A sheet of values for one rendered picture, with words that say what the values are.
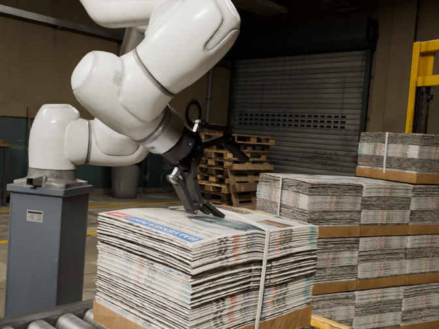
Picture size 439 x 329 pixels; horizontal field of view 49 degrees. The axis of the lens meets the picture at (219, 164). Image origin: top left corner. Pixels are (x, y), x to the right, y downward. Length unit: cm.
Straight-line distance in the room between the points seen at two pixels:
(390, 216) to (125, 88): 164
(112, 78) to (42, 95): 786
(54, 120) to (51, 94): 706
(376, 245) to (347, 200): 27
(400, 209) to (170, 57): 168
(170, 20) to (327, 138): 876
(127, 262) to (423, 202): 167
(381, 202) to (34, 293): 141
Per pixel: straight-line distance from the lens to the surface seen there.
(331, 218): 201
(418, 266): 242
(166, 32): 78
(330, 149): 945
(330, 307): 211
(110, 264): 100
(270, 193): 214
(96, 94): 79
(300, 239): 104
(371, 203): 215
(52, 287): 170
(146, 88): 79
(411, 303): 246
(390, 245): 228
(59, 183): 164
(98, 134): 166
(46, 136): 166
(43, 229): 167
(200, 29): 77
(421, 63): 319
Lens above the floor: 120
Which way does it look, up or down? 3 degrees down
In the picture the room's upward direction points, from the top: 4 degrees clockwise
